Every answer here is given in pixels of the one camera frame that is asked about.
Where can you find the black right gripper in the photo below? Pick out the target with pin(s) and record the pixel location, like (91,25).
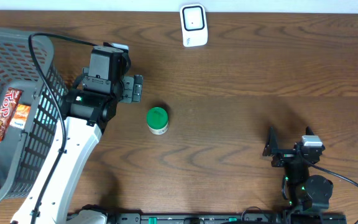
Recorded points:
(271,149)

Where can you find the teal white snack packet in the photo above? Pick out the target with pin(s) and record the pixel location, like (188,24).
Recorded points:
(46,110)

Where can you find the red Top chocolate bar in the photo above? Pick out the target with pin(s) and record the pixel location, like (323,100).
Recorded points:
(7,109)

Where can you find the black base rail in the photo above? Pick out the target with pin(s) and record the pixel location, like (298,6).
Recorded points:
(197,218)

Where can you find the grey plastic mesh basket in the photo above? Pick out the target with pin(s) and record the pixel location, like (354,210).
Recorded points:
(23,151)

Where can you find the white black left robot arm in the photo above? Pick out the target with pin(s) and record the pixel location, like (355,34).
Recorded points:
(86,110)

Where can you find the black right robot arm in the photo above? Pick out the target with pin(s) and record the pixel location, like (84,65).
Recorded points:
(308,194)

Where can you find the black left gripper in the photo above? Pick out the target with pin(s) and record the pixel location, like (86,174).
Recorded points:
(132,89)

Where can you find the small orange snack box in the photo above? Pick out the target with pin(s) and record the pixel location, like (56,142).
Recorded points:
(20,116)

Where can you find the green lid white jar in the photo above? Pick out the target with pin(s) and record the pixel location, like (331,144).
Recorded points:
(157,120)

